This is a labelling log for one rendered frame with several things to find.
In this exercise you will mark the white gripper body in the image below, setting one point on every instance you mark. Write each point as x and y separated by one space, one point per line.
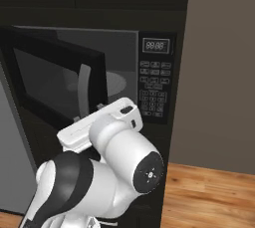
79 132

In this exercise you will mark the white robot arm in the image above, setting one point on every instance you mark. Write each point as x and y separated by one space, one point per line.
113 172

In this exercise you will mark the grey microwave turntable plate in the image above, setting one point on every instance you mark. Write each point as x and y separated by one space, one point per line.
116 82

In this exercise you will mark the black microwave door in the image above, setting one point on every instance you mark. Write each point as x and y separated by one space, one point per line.
50 72

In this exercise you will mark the black microwave oven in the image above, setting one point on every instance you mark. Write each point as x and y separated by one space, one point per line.
156 82

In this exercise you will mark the grey fridge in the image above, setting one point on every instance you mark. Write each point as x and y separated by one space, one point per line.
13 159

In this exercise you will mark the black tall cupboard column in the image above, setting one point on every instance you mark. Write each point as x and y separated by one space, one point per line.
177 106

